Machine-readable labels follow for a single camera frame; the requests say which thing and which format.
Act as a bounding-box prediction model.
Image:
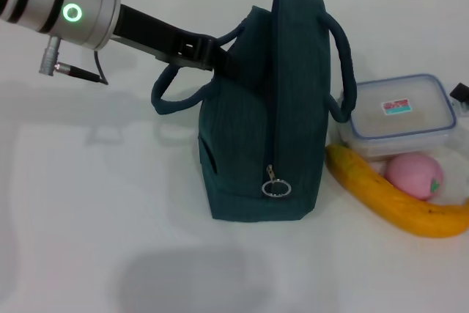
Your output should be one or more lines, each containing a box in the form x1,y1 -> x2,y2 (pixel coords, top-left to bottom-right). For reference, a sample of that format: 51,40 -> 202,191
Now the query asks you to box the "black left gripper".
111,3 -> 245,80

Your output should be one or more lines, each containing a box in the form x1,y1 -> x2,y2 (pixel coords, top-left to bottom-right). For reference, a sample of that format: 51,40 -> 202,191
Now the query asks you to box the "dark teal lunch bag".
151,0 -> 358,223

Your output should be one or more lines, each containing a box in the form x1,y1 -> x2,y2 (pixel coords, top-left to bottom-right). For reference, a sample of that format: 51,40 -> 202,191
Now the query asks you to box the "clear lunch box blue lid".
337,73 -> 459,162

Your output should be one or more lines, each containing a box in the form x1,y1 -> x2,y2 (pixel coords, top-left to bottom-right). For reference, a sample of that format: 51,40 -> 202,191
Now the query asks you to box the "pink toy peach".
385,154 -> 446,202

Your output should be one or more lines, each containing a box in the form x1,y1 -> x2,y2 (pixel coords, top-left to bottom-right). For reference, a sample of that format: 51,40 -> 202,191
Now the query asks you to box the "silver zipper pull ring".
261,164 -> 293,199

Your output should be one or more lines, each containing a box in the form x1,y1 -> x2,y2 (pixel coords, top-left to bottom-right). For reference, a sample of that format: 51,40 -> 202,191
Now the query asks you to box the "yellow banana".
325,143 -> 469,239

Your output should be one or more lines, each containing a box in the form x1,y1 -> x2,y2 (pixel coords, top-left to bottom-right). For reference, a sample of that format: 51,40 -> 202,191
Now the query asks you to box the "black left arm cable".
38,36 -> 109,86

